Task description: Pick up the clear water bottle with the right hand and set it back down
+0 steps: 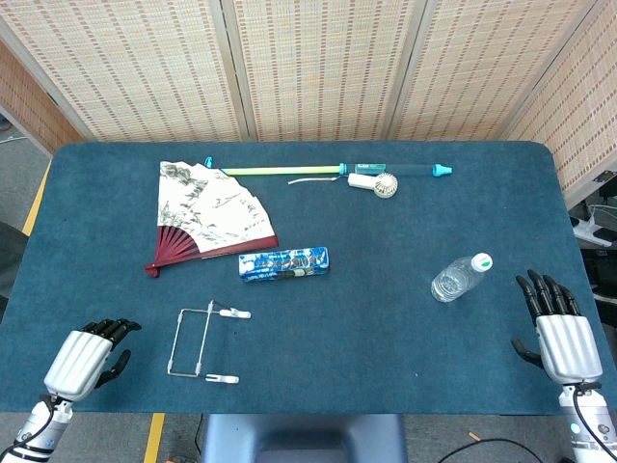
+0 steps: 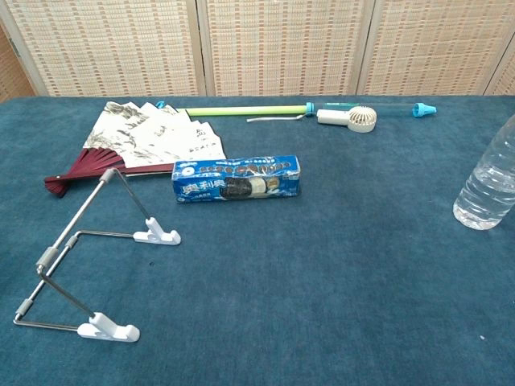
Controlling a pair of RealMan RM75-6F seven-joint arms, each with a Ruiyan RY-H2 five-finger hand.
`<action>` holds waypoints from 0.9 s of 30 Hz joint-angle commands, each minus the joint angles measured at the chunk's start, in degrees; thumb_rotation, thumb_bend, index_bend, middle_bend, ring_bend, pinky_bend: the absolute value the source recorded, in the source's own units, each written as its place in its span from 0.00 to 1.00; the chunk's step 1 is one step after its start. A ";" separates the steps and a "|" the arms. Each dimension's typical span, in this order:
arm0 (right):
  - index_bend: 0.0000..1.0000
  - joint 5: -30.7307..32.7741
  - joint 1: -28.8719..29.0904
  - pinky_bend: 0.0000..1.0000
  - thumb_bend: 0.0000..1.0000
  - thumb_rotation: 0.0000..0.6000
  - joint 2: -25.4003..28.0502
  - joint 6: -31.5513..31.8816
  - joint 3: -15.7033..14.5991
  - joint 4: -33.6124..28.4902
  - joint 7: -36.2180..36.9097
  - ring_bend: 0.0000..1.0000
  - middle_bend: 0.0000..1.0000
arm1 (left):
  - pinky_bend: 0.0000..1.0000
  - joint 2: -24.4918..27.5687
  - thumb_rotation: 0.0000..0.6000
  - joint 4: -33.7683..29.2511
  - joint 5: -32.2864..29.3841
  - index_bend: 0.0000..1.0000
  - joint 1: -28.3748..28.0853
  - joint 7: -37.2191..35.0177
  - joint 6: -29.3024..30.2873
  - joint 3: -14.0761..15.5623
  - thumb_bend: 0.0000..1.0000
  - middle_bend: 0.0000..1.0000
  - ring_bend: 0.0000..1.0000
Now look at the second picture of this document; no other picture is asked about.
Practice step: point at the woven bamboo folding screen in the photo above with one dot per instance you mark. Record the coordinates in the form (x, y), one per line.
(281, 40)

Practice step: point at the white handheld electric fan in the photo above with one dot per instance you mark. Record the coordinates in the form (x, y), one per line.
(362, 119)

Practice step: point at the paper folding fan, red ribs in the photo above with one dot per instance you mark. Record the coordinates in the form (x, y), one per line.
(141, 136)

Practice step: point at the blue carpet table cover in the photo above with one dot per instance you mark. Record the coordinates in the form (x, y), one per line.
(322, 281)

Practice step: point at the transparent plastic water bottle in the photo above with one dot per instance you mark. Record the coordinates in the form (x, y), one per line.
(483, 189)

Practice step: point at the blue Oreo cookie box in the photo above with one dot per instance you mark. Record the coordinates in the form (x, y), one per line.
(237, 181)

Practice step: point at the green and blue tube toy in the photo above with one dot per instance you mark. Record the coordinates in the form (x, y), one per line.
(241, 110)

